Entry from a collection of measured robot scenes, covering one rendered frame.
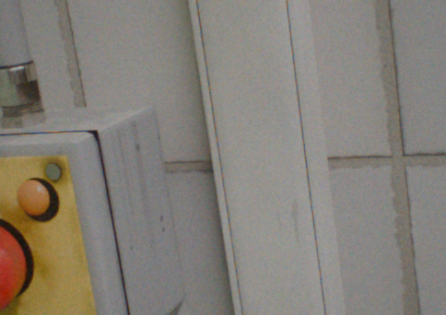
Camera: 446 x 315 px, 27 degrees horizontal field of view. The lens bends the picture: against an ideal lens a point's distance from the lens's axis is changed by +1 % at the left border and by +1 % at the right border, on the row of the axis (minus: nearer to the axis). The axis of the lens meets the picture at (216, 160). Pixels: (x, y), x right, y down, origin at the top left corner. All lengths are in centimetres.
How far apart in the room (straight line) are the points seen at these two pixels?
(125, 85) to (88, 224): 8
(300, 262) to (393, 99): 8
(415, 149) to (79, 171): 14
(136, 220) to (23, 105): 7
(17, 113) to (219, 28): 10
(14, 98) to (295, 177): 13
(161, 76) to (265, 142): 6
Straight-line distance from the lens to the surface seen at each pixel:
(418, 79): 39
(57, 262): 40
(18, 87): 42
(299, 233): 40
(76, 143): 38
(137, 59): 43
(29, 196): 38
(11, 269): 39
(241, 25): 39
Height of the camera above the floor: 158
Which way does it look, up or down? 14 degrees down
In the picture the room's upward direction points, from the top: 8 degrees counter-clockwise
